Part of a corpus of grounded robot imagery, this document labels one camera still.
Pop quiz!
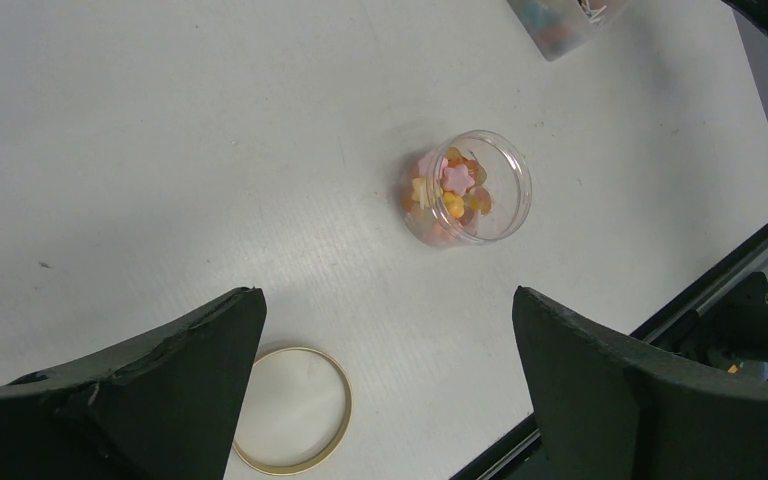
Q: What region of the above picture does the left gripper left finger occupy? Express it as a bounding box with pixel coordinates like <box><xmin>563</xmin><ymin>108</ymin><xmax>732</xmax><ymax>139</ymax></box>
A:
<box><xmin>0</xmin><ymin>288</ymin><xmax>266</xmax><ymax>479</ymax></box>

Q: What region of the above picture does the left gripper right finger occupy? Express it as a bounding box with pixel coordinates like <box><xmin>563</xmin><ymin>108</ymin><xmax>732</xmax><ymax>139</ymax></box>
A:
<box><xmin>513</xmin><ymin>287</ymin><xmax>768</xmax><ymax>479</ymax></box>

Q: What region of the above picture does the clear plastic jar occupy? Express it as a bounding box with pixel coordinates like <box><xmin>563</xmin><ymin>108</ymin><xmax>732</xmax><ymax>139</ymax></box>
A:
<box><xmin>396</xmin><ymin>130</ymin><xmax>533</xmax><ymax>248</ymax></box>

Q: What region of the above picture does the clear compartment candy box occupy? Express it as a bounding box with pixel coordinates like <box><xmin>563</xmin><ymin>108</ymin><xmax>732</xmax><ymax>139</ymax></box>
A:
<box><xmin>507</xmin><ymin>0</ymin><xmax>631</xmax><ymax>61</ymax></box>

